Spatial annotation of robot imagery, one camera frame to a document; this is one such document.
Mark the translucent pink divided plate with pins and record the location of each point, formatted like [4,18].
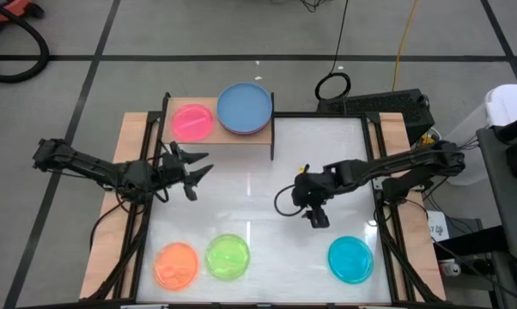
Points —
[192,123]

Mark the orange vacuum cleaner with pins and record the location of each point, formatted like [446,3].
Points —
[5,8]

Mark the black table frame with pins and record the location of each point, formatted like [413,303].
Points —
[318,115]

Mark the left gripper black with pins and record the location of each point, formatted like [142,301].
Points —
[172,171]

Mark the white paper label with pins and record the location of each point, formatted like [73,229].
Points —
[438,225]

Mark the translucent orange divided plate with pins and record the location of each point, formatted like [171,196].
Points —
[175,267]

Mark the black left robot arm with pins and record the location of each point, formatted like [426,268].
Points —
[91,165]

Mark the wooden shelf with black frame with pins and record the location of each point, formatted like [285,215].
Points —
[241,139]

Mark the grey cart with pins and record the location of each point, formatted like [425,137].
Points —
[516,206]

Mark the translucent green divided plate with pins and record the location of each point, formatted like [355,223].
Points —
[227,257]

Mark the black computer case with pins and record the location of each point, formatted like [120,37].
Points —
[383,103]

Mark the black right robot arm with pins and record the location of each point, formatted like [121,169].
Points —
[391,165]

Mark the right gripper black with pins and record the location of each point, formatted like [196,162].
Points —
[312,189]

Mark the blue opaque plate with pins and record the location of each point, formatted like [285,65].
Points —
[244,107]

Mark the white power adapter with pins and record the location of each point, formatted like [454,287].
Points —
[449,268]

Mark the translucent cyan plate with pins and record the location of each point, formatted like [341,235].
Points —
[350,259]

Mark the yellow plug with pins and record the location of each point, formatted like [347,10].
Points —
[427,140]

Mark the magenta opaque plate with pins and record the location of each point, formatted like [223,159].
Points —
[245,134]

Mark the white trash bin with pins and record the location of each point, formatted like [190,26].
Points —
[509,103]

